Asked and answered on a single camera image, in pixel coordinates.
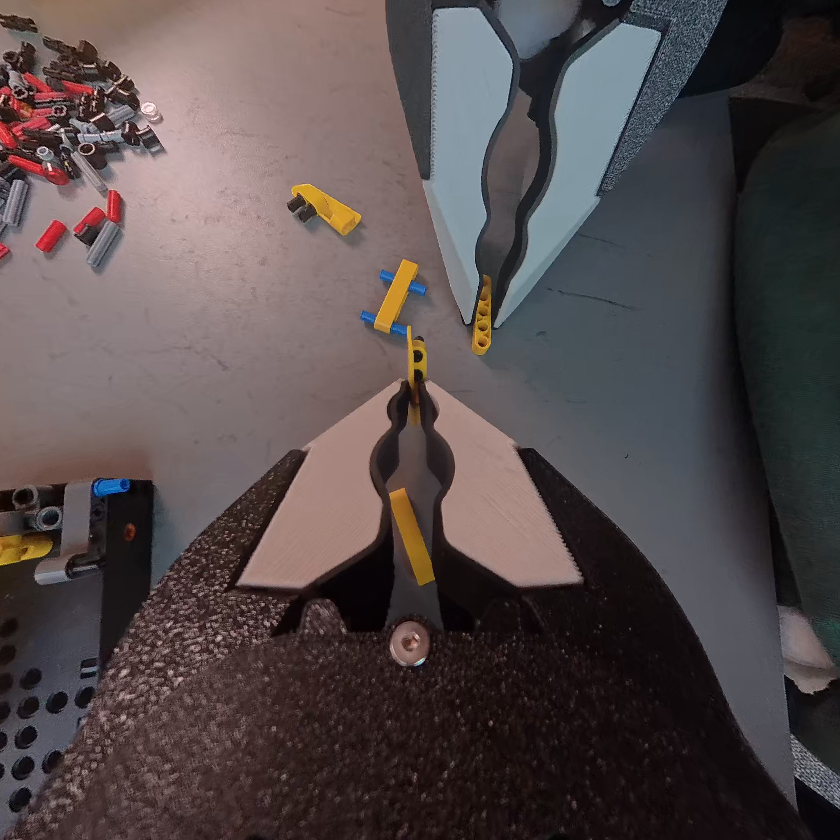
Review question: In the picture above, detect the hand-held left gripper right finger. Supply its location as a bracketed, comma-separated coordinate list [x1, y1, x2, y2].
[423, 382, 584, 592]

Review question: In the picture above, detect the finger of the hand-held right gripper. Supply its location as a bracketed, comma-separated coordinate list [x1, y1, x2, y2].
[420, 7, 522, 326]
[491, 23, 662, 329]

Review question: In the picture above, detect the pile of small lego connectors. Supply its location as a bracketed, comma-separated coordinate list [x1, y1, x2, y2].
[0, 13, 164, 269]

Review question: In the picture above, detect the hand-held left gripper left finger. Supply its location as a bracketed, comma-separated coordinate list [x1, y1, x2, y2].
[236, 381, 408, 590]

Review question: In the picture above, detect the yellow curved lego panel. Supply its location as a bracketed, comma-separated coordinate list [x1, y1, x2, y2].
[407, 326, 429, 427]
[287, 184, 363, 236]

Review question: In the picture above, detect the black and yellow lego assembly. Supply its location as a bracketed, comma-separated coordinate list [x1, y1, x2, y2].
[0, 478, 155, 828]

